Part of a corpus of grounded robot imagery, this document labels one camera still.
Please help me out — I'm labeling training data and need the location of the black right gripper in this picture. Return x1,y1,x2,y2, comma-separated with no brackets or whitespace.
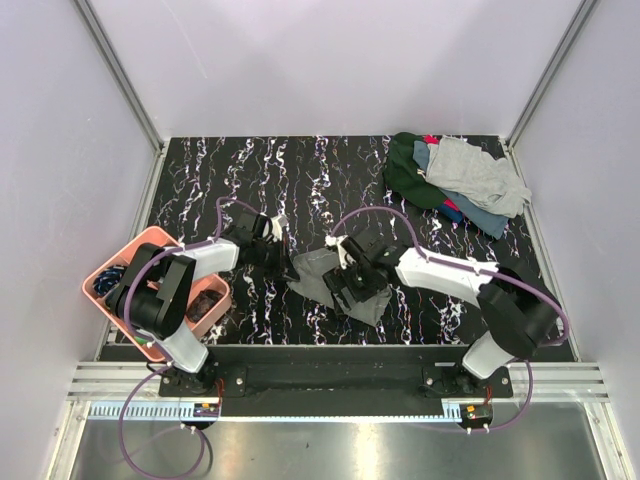
322,259,387,315

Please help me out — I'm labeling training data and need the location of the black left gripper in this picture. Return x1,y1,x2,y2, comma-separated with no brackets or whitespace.
252,237,300,283

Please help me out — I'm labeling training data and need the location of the grey cloth napkin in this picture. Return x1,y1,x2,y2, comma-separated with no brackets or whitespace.
289,248,391,327

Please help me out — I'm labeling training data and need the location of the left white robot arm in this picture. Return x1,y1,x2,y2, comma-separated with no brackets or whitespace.
105,213,299,396

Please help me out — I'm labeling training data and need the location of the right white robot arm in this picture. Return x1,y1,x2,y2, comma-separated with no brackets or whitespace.
323,231,562,397

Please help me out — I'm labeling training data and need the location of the dark brown rolled item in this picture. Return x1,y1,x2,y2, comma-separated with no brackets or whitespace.
186,290,222,323

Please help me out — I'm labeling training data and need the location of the pink compartment tray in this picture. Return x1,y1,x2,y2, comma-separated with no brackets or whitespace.
82,226,232,363

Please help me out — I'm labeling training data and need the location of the dark green garment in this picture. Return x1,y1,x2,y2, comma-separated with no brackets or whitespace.
383,132,447,210

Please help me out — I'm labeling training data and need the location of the blue garment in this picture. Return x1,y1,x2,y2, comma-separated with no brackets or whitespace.
413,140,508,239

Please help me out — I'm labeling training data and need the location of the light grey shirt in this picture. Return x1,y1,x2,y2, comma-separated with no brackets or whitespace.
426,137,532,218

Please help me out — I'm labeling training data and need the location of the blue patterned rolled sock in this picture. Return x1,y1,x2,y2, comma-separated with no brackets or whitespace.
92,265,127,298

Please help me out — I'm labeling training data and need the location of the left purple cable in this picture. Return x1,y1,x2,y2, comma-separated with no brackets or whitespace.
119,197,259,479

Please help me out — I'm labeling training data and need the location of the purple cable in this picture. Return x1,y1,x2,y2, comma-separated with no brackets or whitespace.
119,197,259,479
329,205,571,432

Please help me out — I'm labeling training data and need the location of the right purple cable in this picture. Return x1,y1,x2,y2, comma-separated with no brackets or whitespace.
329,205,571,432

